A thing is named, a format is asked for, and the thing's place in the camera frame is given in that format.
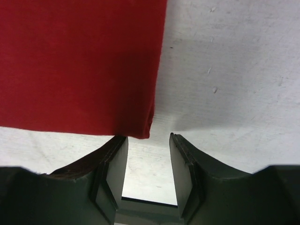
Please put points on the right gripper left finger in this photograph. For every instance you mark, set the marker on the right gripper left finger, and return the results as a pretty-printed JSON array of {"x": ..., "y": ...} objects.
[{"x": 85, "y": 192}]

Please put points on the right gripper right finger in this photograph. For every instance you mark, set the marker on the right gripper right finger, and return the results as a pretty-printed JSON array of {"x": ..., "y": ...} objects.
[{"x": 209, "y": 192}]

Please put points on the red t-shirt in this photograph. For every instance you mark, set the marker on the red t-shirt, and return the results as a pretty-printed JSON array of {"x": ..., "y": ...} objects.
[{"x": 80, "y": 66}]

